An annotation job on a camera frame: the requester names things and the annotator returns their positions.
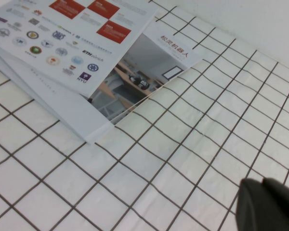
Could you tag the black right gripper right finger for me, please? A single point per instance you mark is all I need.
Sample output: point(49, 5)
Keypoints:
point(286, 204)

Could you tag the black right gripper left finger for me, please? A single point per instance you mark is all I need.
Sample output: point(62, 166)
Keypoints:
point(253, 207)

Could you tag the AgileX brochure with logo pages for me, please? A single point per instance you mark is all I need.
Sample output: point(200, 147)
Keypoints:
point(62, 24)

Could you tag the white black-grid tablecloth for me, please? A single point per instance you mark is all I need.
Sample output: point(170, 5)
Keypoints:
point(159, 168)

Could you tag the AgileX brochure with classroom cover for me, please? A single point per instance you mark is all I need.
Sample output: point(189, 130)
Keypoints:
point(139, 72)

